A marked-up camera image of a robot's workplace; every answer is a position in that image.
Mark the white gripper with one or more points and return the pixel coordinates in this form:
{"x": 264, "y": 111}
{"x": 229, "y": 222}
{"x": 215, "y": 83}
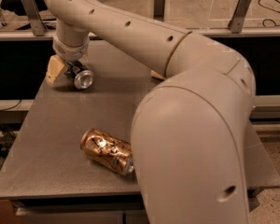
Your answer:
{"x": 70, "y": 51}

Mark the blue pepsi can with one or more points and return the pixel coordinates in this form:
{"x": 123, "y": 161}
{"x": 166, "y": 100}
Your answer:
{"x": 82, "y": 77}

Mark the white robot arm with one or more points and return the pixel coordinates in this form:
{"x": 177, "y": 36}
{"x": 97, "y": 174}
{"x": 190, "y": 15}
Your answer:
{"x": 188, "y": 133}

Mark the gold brown soda can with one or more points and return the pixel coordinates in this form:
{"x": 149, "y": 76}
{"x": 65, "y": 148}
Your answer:
{"x": 113, "y": 153}

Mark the black office chair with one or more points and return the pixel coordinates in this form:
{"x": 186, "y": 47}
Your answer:
{"x": 18, "y": 0}

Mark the yellow sponge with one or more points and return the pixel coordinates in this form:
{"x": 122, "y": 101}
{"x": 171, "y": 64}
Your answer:
{"x": 156, "y": 75}

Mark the left metal bracket post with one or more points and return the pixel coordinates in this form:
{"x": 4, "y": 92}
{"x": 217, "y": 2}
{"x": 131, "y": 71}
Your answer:
{"x": 38, "y": 27}

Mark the metal bracket post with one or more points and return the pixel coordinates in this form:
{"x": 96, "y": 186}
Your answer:
{"x": 237, "y": 21}
{"x": 38, "y": 27}
{"x": 159, "y": 9}

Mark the metal rail beam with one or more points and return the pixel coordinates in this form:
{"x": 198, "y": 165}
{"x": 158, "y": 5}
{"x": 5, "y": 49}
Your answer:
{"x": 27, "y": 35}

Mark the middle metal bracket post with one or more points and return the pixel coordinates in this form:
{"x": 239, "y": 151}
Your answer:
{"x": 159, "y": 9}

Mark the right metal bracket post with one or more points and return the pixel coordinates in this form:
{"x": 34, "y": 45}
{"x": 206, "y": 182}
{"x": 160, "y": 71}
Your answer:
{"x": 237, "y": 21}

